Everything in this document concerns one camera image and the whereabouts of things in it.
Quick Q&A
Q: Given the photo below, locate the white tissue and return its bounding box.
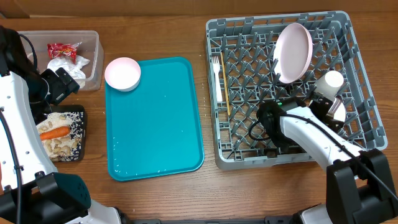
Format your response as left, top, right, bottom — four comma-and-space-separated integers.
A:
47, 55, 90, 88

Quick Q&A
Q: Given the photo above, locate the white bowl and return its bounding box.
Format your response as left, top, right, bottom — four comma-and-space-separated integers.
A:
327, 97, 346, 122

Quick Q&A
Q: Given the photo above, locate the white cup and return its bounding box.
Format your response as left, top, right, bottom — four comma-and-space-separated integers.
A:
315, 70, 344, 99

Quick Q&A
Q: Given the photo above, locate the red snack wrapper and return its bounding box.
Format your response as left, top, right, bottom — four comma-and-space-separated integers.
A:
47, 42, 81, 63

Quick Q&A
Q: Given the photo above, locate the large pink plate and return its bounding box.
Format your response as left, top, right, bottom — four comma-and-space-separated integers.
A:
273, 23, 313, 84

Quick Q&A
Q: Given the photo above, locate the pink bowl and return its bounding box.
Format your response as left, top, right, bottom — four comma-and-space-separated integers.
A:
104, 57, 141, 91

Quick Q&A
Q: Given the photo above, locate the wooden chopstick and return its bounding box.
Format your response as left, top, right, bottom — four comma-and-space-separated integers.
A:
220, 51, 231, 117

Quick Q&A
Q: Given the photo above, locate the white plastic fork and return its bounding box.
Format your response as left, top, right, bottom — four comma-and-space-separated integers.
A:
212, 56, 223, 103

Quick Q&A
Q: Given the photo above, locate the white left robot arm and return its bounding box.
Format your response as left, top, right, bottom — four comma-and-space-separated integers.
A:
1, 27, 129, 223

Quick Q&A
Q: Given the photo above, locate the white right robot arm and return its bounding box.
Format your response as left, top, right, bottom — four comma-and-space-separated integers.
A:
256, 97, 397, 224

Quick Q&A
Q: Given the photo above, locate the black food waste tray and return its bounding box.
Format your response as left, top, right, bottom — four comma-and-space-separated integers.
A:
34, 105, 88, 162

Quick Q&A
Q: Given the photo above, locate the grey dishwasher rack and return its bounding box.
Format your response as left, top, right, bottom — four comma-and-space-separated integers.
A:
205, 11, 388, 170

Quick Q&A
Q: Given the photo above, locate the orange carrot piece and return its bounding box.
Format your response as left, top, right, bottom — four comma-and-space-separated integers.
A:
40, 126, 70, 141

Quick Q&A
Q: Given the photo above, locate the clear plastic bin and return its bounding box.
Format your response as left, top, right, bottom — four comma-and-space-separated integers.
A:
20, 30, 104, 91

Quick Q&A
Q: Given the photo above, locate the pile of peanuts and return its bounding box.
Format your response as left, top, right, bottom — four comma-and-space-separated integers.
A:
37, 116, 82, 161

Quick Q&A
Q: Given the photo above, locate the teal plastic tray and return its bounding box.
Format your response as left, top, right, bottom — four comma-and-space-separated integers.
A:
104, 57, 205, 182

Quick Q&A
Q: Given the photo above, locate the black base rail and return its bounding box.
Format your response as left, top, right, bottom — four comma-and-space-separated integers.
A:
130, 216, 300, 224

